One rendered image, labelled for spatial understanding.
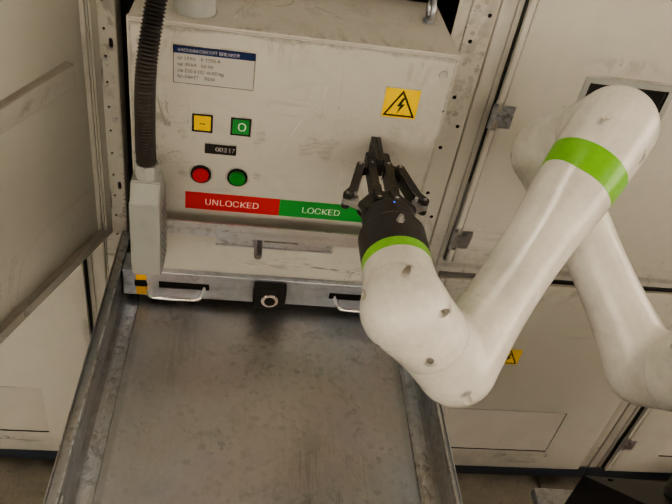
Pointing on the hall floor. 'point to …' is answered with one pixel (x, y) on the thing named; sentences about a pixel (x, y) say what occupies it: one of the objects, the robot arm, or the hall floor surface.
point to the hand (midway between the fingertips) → (376, 155)
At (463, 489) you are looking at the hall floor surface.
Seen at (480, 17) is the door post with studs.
